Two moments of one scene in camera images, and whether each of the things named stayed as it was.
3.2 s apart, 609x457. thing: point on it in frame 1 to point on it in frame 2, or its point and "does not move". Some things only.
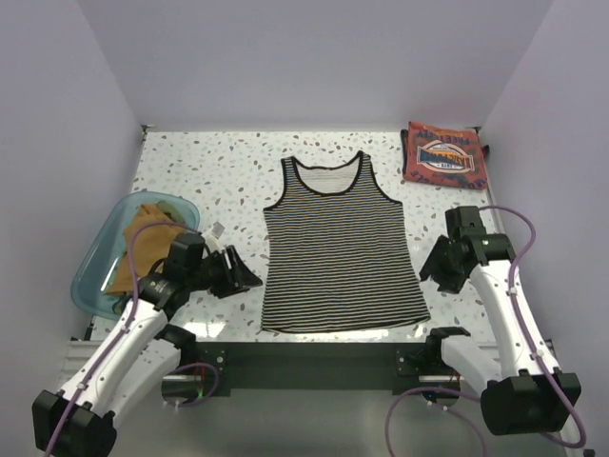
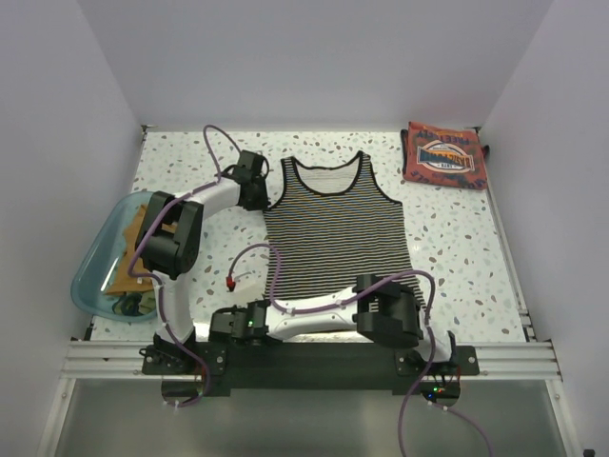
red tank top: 443,156 does not move
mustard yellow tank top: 150,245 does not move
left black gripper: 237,278 to 263,202
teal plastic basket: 100,260 does not move
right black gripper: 450,284 to 240,308
